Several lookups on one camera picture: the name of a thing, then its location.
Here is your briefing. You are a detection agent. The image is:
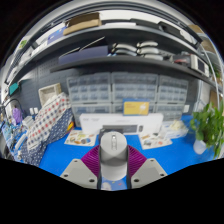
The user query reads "cartoon sticker sheet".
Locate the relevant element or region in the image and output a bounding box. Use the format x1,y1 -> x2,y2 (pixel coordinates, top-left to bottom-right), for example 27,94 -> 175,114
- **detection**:
63,129 -> 98,148
139,132 -> 174,150

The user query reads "grey white computer mouse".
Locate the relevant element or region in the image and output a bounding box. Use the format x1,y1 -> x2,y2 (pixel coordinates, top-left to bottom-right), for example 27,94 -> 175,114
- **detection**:
98,131 -> 130,183

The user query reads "dark wall shelf unit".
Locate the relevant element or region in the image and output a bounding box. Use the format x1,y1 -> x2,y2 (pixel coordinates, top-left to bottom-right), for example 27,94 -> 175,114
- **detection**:
6,9 -> 223,89

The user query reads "grey drawer cabinet stack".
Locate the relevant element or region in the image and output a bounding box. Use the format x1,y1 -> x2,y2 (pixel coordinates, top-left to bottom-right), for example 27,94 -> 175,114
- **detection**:
66,71 -> 189,123

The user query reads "green leafy plant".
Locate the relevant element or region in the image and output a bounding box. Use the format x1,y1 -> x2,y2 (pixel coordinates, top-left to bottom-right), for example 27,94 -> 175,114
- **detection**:
189,99 -> 224,159

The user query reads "yellow card sign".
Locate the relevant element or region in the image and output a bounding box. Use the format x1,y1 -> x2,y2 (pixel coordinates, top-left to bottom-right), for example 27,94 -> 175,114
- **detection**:
122,99 -> 151,117

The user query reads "patterned checked dotted cloth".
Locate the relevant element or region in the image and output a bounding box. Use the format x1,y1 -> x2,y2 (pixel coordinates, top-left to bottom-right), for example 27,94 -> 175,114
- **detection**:
19,92 -> 75,167

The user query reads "white keyboard packaging box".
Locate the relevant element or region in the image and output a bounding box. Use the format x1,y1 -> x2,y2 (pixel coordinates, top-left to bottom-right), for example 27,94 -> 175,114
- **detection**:
79,112 -> 165,136

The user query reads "beige plastic crate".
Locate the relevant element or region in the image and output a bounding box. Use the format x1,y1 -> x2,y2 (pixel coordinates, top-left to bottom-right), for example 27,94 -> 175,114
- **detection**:
38,83 -> 63,107

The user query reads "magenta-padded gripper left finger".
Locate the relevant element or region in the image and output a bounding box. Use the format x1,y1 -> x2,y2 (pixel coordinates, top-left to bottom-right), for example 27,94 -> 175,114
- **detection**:
60,144 -> 101,190

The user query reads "white plant pot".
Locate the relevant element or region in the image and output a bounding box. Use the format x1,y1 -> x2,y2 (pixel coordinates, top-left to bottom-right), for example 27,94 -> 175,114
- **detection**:
193,139 -> 208,155

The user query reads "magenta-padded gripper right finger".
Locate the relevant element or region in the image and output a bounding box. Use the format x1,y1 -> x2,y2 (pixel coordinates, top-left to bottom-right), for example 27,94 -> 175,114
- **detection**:
127,145 -> 168,190

